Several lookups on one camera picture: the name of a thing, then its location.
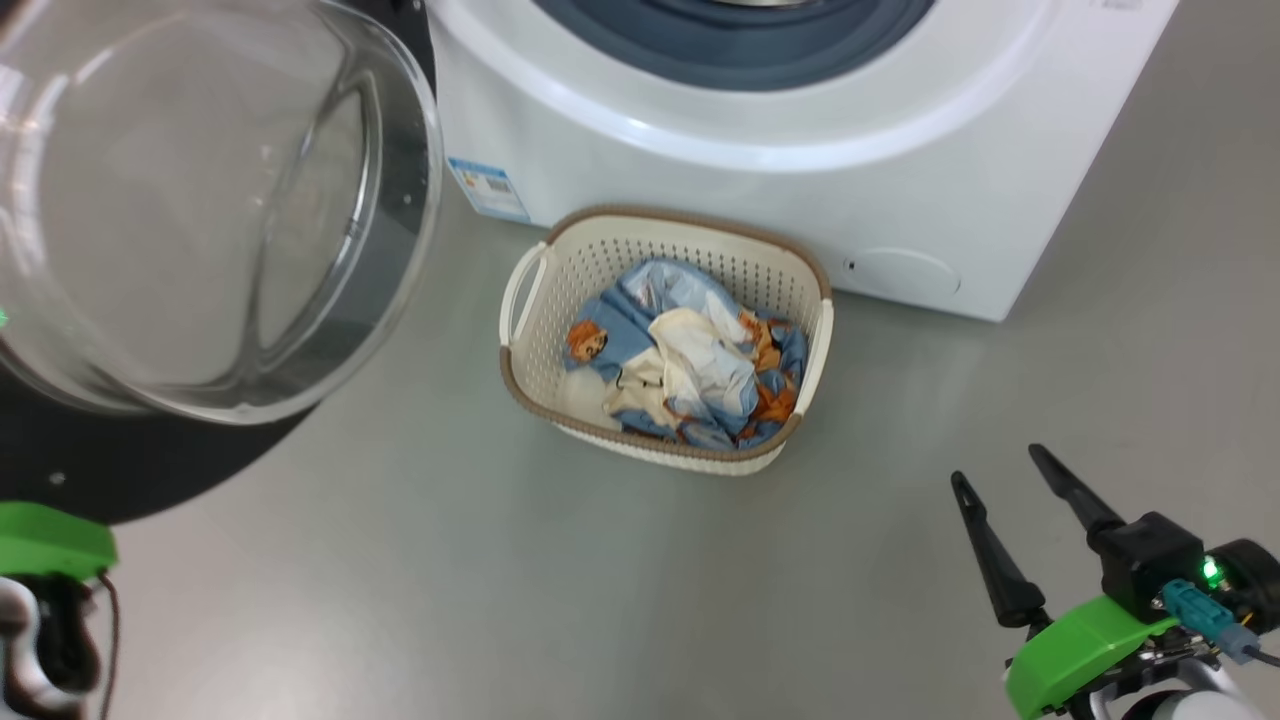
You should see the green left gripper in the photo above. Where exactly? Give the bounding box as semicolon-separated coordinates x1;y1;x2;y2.
0;502;119;581

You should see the blue energy label sticker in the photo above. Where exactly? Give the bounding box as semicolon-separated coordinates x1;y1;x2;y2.
447;157;531;224

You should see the round white filter cover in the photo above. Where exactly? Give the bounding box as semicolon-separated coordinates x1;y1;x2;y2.
843;248;961;301

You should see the grey rubber door gasket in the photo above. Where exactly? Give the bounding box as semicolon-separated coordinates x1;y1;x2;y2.
530;0;936;93

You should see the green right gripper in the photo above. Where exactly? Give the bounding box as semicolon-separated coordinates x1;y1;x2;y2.
950;445;1181;720

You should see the white front-load washing machine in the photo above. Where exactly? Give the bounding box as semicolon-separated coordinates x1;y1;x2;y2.
425;0;1181;323

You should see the cream perforated laundry basket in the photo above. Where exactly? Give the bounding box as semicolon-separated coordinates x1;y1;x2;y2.
499;205;834;476

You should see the thin left arm cable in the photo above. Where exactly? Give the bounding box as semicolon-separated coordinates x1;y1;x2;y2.
95;572;123;720

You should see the black round glass washer door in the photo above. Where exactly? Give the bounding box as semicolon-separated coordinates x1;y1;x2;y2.
0;0;446;526

